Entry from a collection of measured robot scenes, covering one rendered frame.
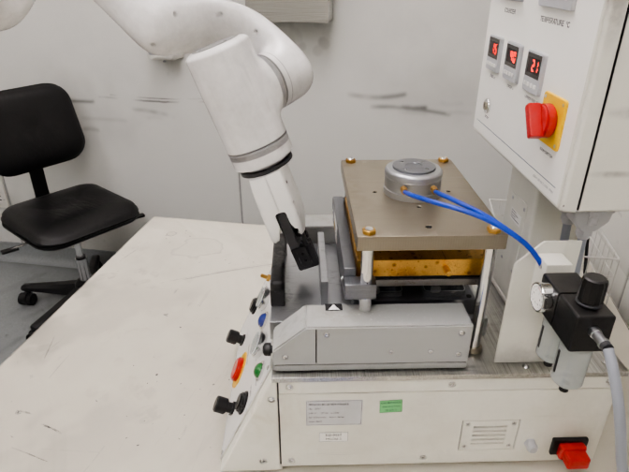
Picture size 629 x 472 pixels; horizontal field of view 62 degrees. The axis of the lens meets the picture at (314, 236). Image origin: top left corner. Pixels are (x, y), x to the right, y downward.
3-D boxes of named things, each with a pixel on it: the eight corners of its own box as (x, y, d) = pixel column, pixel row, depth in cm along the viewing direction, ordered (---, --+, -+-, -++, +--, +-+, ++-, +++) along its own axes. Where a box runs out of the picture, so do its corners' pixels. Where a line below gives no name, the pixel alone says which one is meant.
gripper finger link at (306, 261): (283, 231, 76) (299, 269, 79) (283, 242, 74) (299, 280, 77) (303, 225, 76) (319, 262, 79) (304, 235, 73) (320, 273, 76)
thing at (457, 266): (446, 217, 88) (453, 163, 83) (489, 291, 68) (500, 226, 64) (343, 218, 87) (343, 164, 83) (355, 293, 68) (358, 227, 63)
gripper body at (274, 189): (241, 153, 76) (270, 218, 81) (233, 179, 67) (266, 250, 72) (289, 135, 75) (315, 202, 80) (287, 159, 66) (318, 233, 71)
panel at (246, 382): (241, 331, 103) (279, 255, 96) (221, 460, 77) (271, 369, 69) (231, 328, 103) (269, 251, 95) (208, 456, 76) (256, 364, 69)
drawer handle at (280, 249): (286, 253, 87) (286, 231, 85) (285, 306, 74) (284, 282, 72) (274, 254, 87) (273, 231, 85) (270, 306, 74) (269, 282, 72)
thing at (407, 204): (480, 209, 91) (492, 135, 85) (560, 317, 63) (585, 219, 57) (339, 210, 90) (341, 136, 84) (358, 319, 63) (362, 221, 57)
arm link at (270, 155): (231, 141, 75) (240, 160, 76) (224, 162, 67) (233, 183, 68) (286, 121, 74) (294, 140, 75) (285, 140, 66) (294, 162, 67)
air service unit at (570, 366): (545, 333, 68) (570, 231, 61) (603, 422, 55) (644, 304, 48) (504, 334, 68) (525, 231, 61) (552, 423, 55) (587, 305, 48)
